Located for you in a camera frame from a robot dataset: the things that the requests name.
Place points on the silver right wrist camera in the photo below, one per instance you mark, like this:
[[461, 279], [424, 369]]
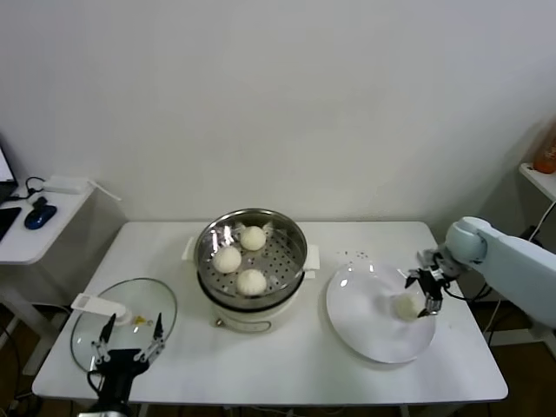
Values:
[[429, 256]]

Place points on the white side table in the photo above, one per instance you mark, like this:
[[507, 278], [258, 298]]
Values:
[[26, 247]]

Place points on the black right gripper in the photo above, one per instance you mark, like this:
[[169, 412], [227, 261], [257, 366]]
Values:
[[432, 280]]

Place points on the black flat pad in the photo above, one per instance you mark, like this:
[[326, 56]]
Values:
[[8, 221]]

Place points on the black laptop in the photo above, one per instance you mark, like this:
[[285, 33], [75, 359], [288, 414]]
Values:
[[3, 167]]

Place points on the white round plate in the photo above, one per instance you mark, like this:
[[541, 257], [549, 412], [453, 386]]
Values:
[[354, 341]]

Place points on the light blue right robot arm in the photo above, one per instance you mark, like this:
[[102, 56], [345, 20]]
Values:
[[512, 260]]

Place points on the white steamed baozi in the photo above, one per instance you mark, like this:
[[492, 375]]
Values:
[[227, 260], [253, 239], [405, 307], [251, 282]]

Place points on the orange bottle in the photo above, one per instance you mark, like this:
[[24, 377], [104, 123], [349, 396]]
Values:
[[545, 156]]

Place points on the blue computer mouse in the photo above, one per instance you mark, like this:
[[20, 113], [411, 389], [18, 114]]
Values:
[[39, 217]]

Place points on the perforated steel steamer basket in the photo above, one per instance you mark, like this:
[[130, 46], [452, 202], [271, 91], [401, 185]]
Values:
[[286, 243]]

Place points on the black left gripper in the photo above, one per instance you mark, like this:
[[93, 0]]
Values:
[[117, 373]]

